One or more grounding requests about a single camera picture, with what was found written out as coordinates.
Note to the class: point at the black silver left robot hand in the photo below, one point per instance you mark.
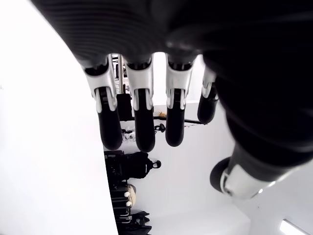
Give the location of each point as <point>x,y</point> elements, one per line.
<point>220,36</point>

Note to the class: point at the black cabinet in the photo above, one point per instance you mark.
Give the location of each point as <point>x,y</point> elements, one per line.
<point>125,107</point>

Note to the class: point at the beige hat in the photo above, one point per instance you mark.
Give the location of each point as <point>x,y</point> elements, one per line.
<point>131,194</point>

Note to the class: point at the black storage rack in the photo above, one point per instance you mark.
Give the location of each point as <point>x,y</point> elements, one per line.
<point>117,195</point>

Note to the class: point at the black cloth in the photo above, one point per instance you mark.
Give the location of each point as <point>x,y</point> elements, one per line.
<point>141,224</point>

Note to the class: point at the ceiling light strip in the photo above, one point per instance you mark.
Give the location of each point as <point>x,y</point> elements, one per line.
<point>294,226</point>

